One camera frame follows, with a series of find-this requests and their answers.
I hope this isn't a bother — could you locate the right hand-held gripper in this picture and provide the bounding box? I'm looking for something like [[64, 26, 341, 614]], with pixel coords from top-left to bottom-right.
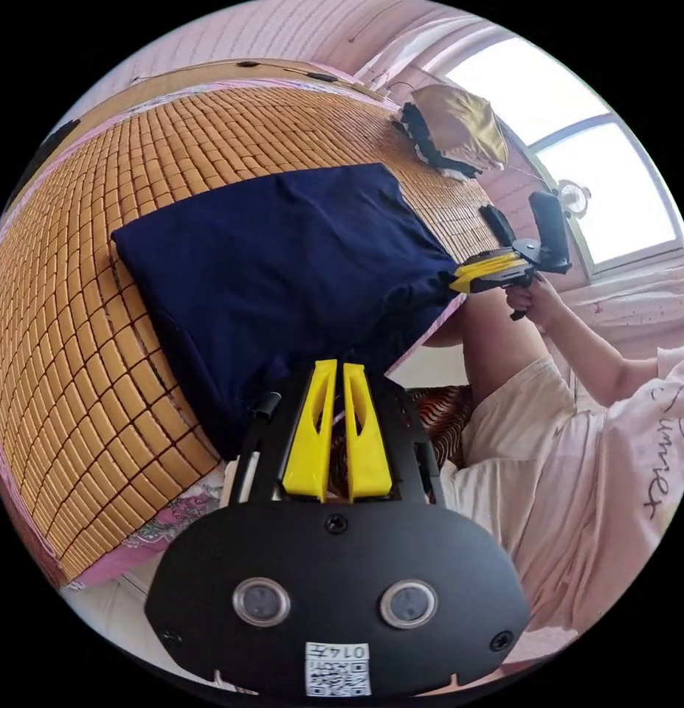
[[448, 236, 573, 322]]

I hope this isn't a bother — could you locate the pile of clothes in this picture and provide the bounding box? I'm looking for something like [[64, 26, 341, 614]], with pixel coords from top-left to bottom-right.
[[395, 83, 511, 183]]

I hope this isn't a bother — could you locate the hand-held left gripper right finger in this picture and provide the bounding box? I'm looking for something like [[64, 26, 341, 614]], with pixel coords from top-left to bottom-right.
[[342, 362, 396, 501]]

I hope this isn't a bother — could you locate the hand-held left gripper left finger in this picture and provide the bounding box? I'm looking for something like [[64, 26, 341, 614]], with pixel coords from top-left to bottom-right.
[[281, 358, 339, 497]]

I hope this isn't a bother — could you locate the small white fan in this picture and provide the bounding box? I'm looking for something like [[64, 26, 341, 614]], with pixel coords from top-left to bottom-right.
[[556, 178, 593, 221]]

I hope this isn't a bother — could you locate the person's right forearm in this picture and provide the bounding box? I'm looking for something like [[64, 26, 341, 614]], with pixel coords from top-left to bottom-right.
[[543, 301, 663, 409]]

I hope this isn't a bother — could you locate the navy short sleeve shirt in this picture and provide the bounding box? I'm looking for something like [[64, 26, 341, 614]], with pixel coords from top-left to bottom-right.
[[111, 162, 469, 461]]

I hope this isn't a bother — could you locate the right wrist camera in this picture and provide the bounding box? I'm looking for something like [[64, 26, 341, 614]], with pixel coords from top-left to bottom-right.
[[528, 190, 570, 262]]

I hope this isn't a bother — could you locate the person's body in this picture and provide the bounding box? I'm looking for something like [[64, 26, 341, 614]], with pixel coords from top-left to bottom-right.
[[423, 291, 684, 667]]

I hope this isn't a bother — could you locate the bed with woven mat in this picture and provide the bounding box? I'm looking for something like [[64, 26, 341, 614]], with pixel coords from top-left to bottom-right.
[[0, 76, 506, 594]]

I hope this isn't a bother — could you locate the window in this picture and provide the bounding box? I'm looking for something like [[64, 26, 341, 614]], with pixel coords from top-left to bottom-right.
[[444, 32, 684, 279]]

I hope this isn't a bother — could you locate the person's right hand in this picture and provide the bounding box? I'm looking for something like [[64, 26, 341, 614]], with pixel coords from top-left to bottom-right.
[[504, 274, 567, 328]]

